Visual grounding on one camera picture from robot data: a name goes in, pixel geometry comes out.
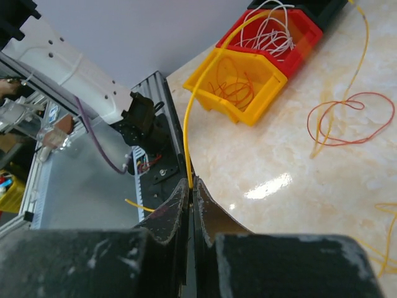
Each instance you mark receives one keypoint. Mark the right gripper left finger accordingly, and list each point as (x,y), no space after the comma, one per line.
(148,260)

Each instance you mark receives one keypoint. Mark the black plastic bin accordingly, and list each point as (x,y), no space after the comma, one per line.
(322,12)

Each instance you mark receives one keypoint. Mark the red plastic bin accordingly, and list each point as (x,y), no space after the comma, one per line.
(285,37)

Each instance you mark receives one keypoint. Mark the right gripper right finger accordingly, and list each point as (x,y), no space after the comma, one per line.
(231,261)

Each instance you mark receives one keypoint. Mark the yellow plastic bin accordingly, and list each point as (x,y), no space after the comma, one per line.
(236,84)

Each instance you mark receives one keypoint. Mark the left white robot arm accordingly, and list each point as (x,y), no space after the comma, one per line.
(29,40)

